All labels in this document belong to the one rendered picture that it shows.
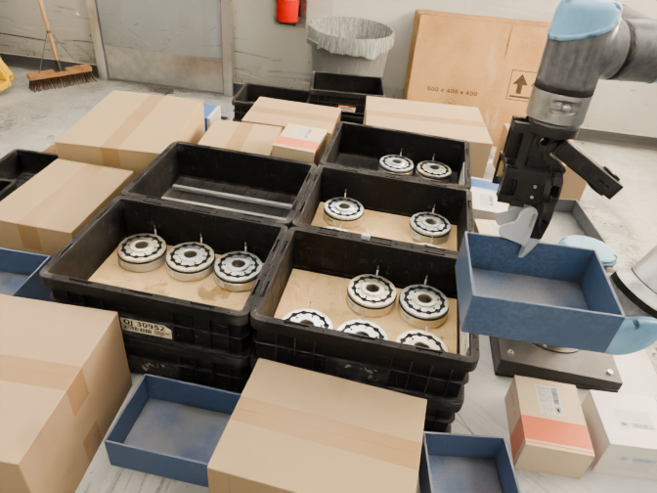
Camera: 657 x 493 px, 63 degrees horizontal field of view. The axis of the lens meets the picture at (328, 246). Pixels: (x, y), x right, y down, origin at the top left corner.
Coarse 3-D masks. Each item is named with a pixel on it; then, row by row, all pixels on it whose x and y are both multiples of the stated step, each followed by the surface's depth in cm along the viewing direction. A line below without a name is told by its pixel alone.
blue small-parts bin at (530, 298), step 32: (480, 256) 85; (512, 256) 84; (544, 256) 83; (576, 256) 83; (480, 288) 83; (512, 288) 83; (544, 288) 84; (576, 288) 84; (608, 288) 75; (480, 320) 73; (512, 320) 73; (544, 320) 72; (576, 320) 71; (608, 320) 70
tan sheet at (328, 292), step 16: (304, 272) 120; (288, 288) 115; (304, 288) 115; (320, 288) 116; (336, 288) 116; (288, 304) 111; (304, 304) 111; (320, 304) 112; (336, 304) 112; (336, 320) 108; (368, 320) 109; (384, 320) 109; (400, 320) 110; (448, 320) 111; (448, 336) 107
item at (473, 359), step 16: (288, 240) 112; (352, 240) 114; (432, 256) 112; (448, 256) 112; (272, 272) 103; (256, 304) 96; (256, 320) 93; (272, 320) 93; (304, 336) 93; (320, 336) 92; (336, 336) 91; (352, 336) 91; (368, 336) 91; (384, 352) 91; (400, 352) 90; (416, 352) 90; (432, 352) 90; (448, 352) 90; (448, 368) 90; (464, 368) 89
